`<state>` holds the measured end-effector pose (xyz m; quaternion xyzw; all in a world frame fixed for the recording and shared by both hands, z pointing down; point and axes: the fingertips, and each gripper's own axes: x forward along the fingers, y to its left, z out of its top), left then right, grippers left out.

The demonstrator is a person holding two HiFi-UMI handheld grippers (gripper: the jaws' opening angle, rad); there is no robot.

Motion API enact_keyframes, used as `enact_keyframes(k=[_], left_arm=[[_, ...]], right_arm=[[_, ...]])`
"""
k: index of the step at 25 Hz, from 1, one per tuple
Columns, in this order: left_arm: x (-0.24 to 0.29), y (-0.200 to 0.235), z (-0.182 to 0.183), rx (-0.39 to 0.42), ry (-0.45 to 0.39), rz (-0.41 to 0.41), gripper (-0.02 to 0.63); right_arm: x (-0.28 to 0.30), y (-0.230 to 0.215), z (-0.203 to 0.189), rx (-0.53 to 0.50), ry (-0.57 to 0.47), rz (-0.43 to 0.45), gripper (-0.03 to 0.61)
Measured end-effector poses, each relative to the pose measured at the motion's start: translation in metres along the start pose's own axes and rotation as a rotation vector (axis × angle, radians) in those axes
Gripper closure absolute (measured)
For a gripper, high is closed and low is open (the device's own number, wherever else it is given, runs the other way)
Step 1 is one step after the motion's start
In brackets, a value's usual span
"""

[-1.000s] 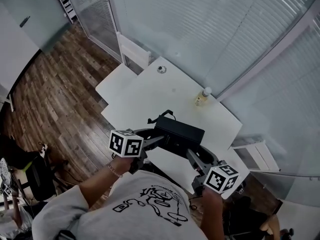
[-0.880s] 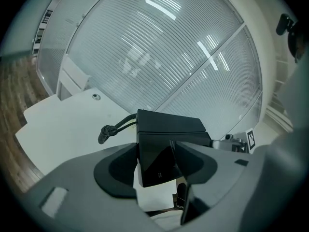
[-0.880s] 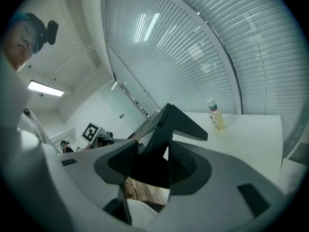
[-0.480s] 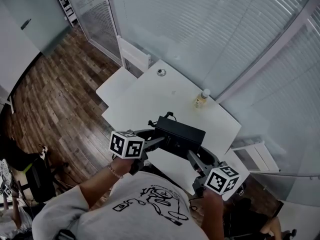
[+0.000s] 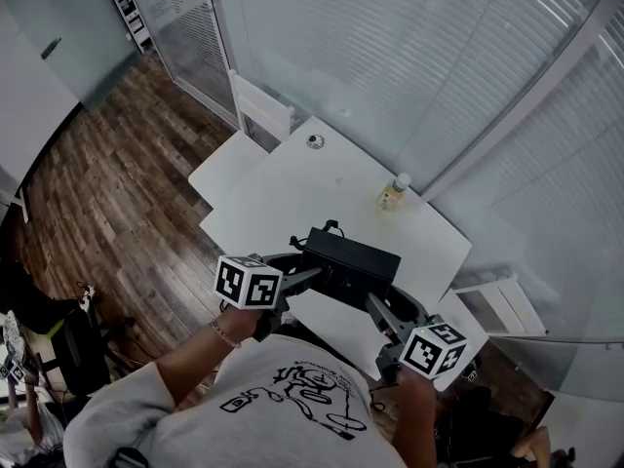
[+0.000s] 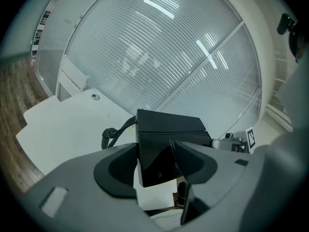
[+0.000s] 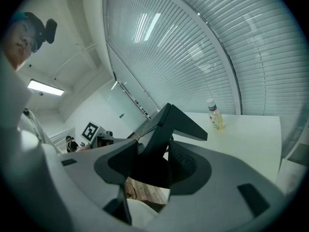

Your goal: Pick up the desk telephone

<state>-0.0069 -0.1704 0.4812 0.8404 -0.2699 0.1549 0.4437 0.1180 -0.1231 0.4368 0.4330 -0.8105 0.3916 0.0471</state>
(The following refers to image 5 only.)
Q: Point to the white table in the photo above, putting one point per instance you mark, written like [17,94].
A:
[312,193]

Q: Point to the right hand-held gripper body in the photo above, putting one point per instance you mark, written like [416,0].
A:
[434,351]

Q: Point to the frosted glass door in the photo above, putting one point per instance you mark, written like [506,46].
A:
[63,27]

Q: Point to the small black-white cube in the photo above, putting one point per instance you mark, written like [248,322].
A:
[469,374]

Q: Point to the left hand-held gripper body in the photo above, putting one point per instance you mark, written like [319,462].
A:
[246,283]

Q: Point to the person's right forearm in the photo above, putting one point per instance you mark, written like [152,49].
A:
[414,422]

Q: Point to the black office chair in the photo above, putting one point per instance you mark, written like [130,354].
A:
[80,354]

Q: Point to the white chair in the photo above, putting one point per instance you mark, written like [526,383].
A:
[502,305]
[229,168]

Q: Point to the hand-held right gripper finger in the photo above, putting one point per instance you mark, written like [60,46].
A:
[414,305]
[385,322]

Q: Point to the clear bottle with white cap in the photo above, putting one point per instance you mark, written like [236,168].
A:
[392,195]

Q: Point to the white shelf unit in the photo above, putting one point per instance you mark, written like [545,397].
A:
[127,3]

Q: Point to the grey printed t-shirt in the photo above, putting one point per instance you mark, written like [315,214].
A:
[244,417]

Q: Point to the person's left forearm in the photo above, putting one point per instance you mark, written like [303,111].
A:
[205,359]

